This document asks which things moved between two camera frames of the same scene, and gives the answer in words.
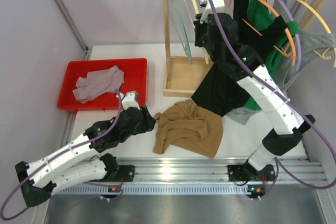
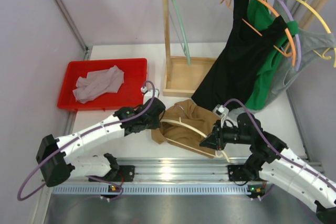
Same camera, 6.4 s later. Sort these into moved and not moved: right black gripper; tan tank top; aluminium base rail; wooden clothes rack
Moved: right black gripper
Not moved: tan tank top; wooden clothes rack; aluminium base rail
